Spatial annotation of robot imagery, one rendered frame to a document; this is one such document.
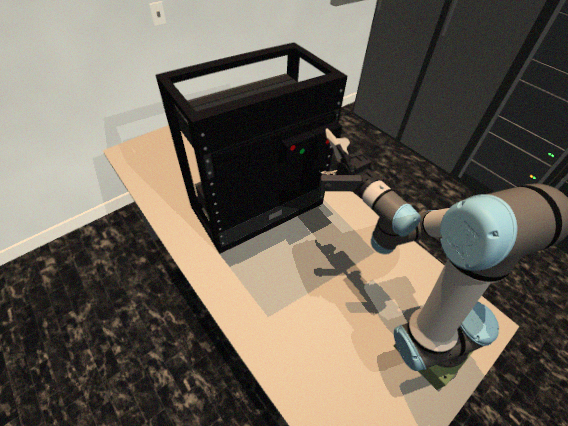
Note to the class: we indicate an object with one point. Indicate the black server rack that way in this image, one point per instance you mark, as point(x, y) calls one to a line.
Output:
point(258, 162)

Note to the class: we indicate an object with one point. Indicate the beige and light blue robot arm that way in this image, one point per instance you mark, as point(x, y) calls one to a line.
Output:
point(486, 235)

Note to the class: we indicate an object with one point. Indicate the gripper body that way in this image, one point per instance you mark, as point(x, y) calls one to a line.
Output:
point(359, 166)

